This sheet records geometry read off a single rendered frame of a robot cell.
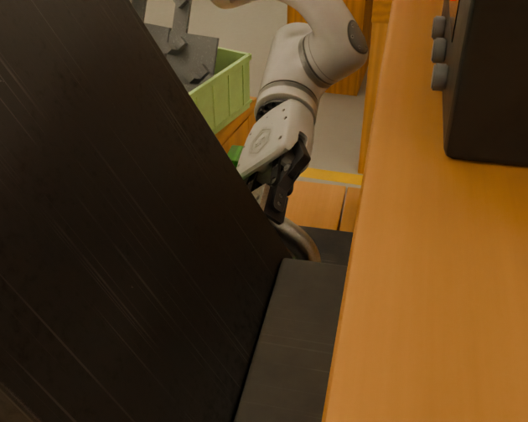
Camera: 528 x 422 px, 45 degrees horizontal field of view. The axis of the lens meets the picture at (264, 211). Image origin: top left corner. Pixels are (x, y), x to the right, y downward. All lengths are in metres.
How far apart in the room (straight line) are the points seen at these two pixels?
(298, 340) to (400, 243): 0.38
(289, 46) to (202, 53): 0.97
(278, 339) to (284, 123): 0.30
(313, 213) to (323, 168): 1.84
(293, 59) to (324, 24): 0.07
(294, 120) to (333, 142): 2.63
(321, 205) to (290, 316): 0.79
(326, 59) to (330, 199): 0.59
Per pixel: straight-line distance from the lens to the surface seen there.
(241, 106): 1.94
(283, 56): 0.90
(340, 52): 0.86
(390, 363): 0.18
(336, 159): 3.28
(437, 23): 0.36
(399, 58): 0.36
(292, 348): 0.59
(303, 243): 0.78
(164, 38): 1.94
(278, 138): 0.78
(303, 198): 1.41
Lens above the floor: 1.67
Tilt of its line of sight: 35 degrees down
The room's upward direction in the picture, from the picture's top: straight up
